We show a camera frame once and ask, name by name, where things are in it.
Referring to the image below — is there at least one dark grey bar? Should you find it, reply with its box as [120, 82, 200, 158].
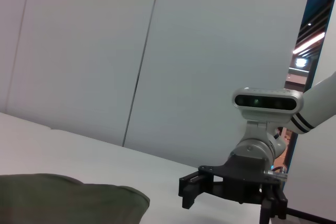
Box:
[285, 206, 336, 222]

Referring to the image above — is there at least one dark green FREE t-shirt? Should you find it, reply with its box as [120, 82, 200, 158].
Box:
[0, 173, 151, 224]

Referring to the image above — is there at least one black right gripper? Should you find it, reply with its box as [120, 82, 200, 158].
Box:
[178, 154, 289, 224]

